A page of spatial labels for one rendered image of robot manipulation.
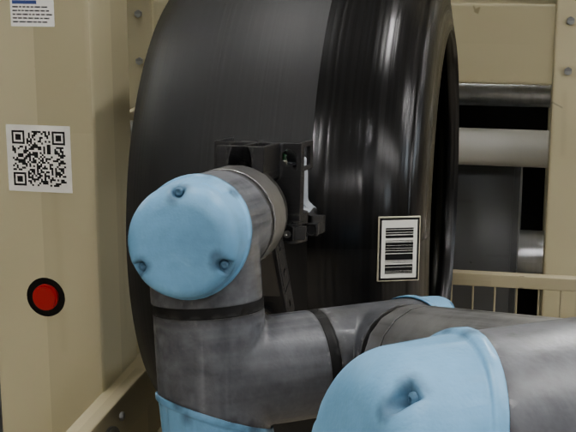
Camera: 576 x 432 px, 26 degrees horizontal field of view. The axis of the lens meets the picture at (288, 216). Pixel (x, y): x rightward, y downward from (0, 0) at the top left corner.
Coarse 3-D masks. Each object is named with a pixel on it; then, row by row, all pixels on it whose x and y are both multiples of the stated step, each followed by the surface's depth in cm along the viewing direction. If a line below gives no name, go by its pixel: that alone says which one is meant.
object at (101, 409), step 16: (128, 368) 151; (144, 368) 151; (112, 384) 146; (128, 384) 146; (144, 384) 150; (96, 400) 141; (112, 400) 141; (128, 400) 144; (144, 400) 150; (96, 416) 136; (112, 416) 139; (128, 416) 144; (144, 416) 151
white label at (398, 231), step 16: (384, 224) 113; (400, 224) 113; (416, 224) 114; (384, 240) 113; (400, 240) 113; (416, 240) 114; (384, 256) 113; (400, 256) 114; (416, 256) 114; (384, 272) 114; (400, 272) 114; (416, 272) 114
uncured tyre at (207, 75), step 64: (192, 0) 124; (256, 0) 122; (320, 0) 121; (384, 0) 120; (448, 0) 137; (192, 64) 118; (256, 64) 117; (320, 64) 116; (384, 64) 116; (448, 64) 148; (192, 128) 116; (256, 128) 115; (320, 128) 114; (384, 128) 114; (448, 128) 155; (128, 192) 121; (320, 192) 113; (384, 192) 113; (448, 192) 158; (128, 256) 121; (320, 256) 114; (448, 256) 157
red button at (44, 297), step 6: (36, 288) 141; (42, 288) 141; (48, 288) 141; (54, 288) 141; (36, 294) 141; (42, 294) 141; (48, 294) 141; (54, 294) 141; (36, 300) 141; (42, 300) 141; (48, 300) 141; (54, 300) 141; (42, 306) 142; (48, 306) 141; (54, 306) 141
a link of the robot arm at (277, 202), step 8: (224, 168) 88; (232, 168) 89; (240, 168) 90; (248, 168) 91; (248, 176) 88; (256, 176) 89; (264, 176) 91; (264, 184) 89; (272, 184) 91; (272, 192) 89; (272, 200) 88; (280, 200) 90; (272, 208) 92; (280, 208) 90; (280, 216) 90; (280, 224) 90; (280, 232) 90; (272, 240) 88; (272, 248) 90; (264, 256) 90
